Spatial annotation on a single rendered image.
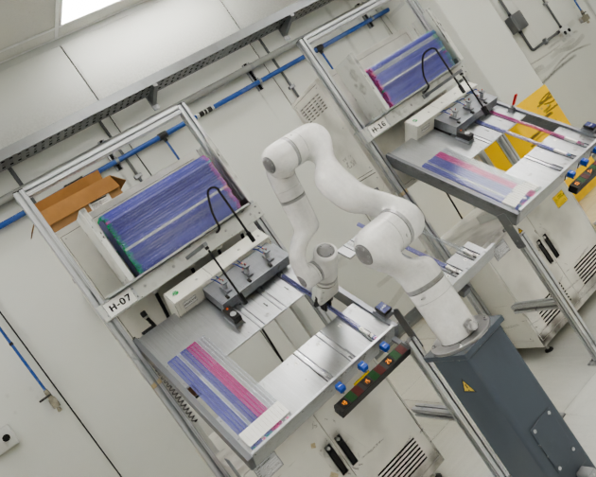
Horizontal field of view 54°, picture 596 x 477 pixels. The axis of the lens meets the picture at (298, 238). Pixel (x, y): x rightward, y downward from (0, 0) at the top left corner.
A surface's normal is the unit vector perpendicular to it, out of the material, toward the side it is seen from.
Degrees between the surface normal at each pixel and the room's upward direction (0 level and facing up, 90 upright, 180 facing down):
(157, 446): 90
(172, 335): 43
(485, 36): 90
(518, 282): 90
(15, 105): 90
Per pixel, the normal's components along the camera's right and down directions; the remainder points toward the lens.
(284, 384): -0.15, -0.74
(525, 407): 0.43, -0.23
